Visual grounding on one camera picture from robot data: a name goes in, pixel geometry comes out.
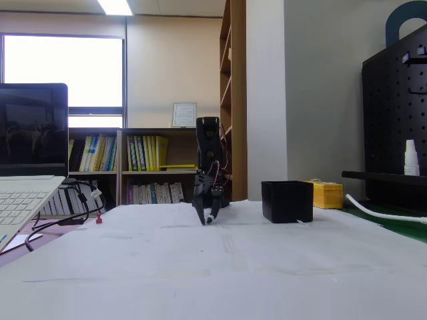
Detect black square bin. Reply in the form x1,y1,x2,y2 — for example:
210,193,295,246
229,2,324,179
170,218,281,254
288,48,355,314
260,180,314,224

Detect yellow cardboard box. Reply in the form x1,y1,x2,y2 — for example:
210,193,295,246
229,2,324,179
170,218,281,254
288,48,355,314
305,179,344,210

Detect flat-lying yellow book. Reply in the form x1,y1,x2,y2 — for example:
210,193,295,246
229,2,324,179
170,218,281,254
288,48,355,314
159,163,197,171

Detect dark wooden low bookshelf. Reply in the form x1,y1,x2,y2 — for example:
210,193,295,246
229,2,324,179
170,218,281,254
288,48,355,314
118,127,216,206
68,127,121,214

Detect upright yellow book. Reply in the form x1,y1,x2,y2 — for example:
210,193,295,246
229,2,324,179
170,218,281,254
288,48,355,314
155,135,169,171

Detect white paper sheet cover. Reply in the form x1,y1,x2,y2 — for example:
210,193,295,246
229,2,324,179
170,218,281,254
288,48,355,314
0,199,427,320

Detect framed white certificate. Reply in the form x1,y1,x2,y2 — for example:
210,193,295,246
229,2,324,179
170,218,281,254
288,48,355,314
172,102,197,129

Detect tall brown wooden bookshelf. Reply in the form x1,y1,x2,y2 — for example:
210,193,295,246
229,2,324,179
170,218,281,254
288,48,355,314
219,0,248,203

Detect white laptop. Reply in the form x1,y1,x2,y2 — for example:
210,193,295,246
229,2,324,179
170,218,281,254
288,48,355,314
0,83,69,253

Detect white card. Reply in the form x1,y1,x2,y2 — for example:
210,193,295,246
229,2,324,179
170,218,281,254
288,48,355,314
5,234,44,251

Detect green desk mat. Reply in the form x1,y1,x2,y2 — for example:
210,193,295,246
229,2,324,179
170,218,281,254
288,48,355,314
336,199,427,244

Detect black pegboard stand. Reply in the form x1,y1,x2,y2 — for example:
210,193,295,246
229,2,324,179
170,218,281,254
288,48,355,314
342,23,427,207

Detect white dropper bottle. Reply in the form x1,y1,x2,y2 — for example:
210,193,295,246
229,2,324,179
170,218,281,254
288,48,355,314
404,139,420,177

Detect ceiling light panel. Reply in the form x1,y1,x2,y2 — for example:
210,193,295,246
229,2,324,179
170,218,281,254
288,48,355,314
97,0,134,16

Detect teal arch-shaped panel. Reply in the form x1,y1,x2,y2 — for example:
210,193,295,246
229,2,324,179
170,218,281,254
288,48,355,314
385,0,427,47

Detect black usb cable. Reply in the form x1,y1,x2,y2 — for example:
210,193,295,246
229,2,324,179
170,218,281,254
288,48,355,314
31,179,107,231
25,179,91,253

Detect white power cable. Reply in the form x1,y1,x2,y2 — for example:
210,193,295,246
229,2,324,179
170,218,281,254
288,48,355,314
345,193,427,225

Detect window with dark frame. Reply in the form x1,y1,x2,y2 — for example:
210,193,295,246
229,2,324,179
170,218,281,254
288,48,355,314
0,32,127,129

